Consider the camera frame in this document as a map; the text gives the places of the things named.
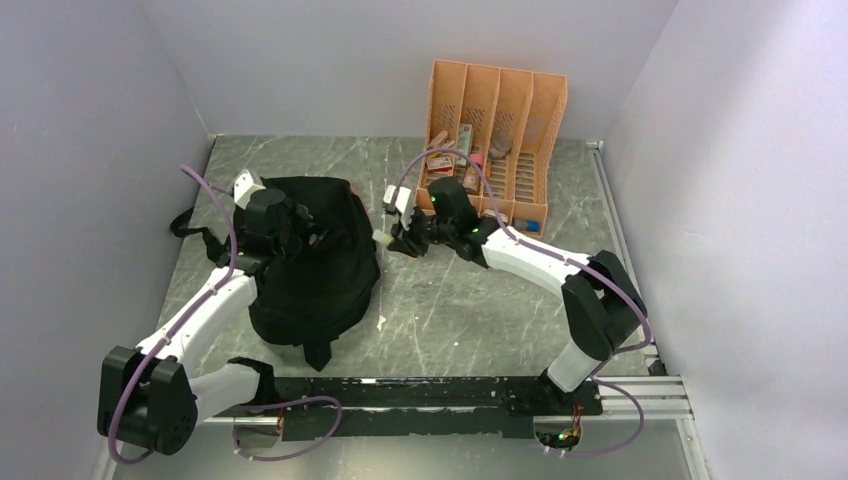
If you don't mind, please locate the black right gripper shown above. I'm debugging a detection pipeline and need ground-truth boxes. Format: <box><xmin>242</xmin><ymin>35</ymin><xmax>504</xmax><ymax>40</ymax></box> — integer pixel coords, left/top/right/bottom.
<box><xmin>386</xmin><ymin>206</ymin><xmax>455</xmax><ymax>258</ymax></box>

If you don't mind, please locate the black student backpack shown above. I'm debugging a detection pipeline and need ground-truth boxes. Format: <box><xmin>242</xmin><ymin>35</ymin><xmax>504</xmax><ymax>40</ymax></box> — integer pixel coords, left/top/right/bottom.
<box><xmin>168</xmin><ymin>174</ymin><xmax>382</xmax><ymax>372</ymax></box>

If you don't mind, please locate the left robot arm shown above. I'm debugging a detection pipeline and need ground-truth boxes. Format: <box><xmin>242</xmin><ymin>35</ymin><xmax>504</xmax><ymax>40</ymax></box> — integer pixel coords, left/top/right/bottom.
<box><xmin>97</xmin><ymin>182</ymin><xmax>302</xmax><ymax>465</ymax></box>

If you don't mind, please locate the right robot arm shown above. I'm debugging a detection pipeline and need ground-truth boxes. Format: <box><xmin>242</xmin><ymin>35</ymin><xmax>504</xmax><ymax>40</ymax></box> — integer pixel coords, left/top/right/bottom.
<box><xmin>375</xmin><ymin>177</ymin><xmax>647</xmax><ymax>414</ymax></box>

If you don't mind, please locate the white stapler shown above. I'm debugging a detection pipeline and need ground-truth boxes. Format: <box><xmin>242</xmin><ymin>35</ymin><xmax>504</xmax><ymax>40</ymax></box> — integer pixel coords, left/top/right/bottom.
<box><xmin>482</xmin><ymin>209</ymin><xmax>509</xmax><ymax>224</ymax></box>

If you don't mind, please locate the brown bottle pink cap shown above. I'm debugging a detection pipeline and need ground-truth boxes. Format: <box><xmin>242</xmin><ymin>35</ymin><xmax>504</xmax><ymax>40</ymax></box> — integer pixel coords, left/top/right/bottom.
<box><xmin>461</xmin><ymin>152</ymin><xmax>485</xmax><ymax>195</ymax></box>

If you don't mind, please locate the pink white small box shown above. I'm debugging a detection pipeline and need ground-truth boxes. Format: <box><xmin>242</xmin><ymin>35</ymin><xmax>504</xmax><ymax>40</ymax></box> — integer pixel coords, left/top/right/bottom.
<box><xmin>425</xmin><ymin>155</ymin><xmax>454</xmax><ymax>175</ymax></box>

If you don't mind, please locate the blue capped small item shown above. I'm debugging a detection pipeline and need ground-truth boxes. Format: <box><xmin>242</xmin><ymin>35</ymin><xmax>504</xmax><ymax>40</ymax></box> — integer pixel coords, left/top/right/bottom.
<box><xmin>512</xmin><ymin>218</ymin><xmax>541</xmax><ymax>233</ymax></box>

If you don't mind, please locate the green white box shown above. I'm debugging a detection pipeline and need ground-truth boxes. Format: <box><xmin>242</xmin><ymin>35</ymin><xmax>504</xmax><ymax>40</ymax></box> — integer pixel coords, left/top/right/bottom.
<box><xmin>455</xmin><ymin>123</ymin><xmax>473</xmax><ymax>155</ymax></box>

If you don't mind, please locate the pink eraser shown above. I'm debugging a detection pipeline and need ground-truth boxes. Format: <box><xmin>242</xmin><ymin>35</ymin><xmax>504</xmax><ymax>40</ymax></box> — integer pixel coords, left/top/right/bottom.
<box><xmin>427</xmin><ymin>130</ymin><xmax>450</xmax><ymax>149</ymax></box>

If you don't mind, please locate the grey round jar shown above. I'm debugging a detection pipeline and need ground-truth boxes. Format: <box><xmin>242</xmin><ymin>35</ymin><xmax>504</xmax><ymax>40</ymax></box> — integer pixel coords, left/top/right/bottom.
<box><xmin>488</xmin><ymin>132</ymin><xmax>513</xmax><ymax>160</ymax></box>

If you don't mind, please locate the orange plastic desk organizer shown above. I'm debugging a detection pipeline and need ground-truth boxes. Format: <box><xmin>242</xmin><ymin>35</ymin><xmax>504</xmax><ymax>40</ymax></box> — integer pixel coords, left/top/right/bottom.
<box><xmin>425</xmin><ymin>60</ymin><xmax>568</xmax><ymax>239</ymax></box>

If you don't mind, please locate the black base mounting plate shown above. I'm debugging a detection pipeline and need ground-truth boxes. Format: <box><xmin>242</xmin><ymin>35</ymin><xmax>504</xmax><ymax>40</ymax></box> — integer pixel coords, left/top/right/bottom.
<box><xmin>225</xmin><ymin>376</ymin><xmax>603</xmax><ymax>441</ymax></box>

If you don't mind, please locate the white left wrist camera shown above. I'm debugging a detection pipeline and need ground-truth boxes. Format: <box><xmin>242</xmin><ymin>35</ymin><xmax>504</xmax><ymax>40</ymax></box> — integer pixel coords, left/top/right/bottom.
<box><xmin>232</xmin><ymin>169</ymin><xmax>265</xmax><ymax>209</ymax></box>

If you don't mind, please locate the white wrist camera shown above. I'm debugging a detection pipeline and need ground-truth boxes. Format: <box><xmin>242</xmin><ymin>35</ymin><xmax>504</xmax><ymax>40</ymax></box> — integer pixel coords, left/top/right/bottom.
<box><xmin>232</xmin><ymin>169</ymin><xmax>265</xmax><ymax>209</ymax></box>
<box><xmin>383</xmin><ymin>185</ymin><xmax>415</xmax><ymax>230</ymax></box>

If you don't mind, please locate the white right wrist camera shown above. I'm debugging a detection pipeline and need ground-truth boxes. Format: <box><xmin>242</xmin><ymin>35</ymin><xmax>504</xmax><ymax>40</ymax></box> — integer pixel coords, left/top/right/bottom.
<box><xmin>383</xmin><ymin>185</ymin><xmax>415</xmax><ymax>230</ymax></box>

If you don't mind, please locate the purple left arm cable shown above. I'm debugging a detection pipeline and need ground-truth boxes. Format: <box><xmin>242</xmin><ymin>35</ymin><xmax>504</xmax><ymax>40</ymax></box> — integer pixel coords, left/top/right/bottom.
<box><xmin>107</xmin><ymin>165</ymin><xmax>346</xmax><ymax>466</ymax></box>

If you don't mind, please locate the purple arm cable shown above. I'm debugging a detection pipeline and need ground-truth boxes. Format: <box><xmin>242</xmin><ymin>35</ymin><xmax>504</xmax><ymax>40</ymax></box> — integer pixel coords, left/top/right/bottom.
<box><xmin>107</xmin><ymin>165</ymin><xmax>346</xmax><ymax>466</ymax></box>
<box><xmin>396</xmin><ymin>148</ymin><xmax>654</xmax><ymax>458</ymax></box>

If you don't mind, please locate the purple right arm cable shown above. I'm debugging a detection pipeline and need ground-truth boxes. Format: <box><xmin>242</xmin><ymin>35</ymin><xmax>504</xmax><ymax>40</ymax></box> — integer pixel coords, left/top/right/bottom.
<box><xmin>396</xmin><ymin>148</ymin><xmax>654</xmax><ymax>458</ymax></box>

